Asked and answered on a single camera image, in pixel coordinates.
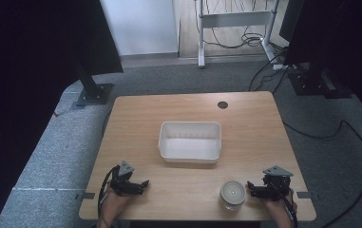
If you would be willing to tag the round black table grommet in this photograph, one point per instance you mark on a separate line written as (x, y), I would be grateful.
(222, 105)

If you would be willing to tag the black metal stand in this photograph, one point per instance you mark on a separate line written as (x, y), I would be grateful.
(314, 84)
(91, 88)

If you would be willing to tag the white power strip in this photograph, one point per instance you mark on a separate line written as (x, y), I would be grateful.
(281, 66)

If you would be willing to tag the white desk frame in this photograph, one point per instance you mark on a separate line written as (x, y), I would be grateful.
(232, 19)

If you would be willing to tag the white plastic bin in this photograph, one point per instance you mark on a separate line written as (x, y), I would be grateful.
(189, 145)

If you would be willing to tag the person's left hand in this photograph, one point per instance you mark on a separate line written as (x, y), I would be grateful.
(113, 207)

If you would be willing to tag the glass jar with white lid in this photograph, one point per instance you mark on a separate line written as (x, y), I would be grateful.
(232, 193)

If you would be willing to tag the grey tape mark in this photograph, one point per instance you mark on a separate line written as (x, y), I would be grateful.
(86, 195)
(303, 195)

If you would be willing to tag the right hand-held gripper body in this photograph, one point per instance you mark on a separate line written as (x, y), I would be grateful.
(276, 183)

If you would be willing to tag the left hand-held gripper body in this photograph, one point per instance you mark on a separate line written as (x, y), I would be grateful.
(121, 182)

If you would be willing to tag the black curtain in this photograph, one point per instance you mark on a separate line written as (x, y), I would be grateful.
(26, 63)
(343, 41)

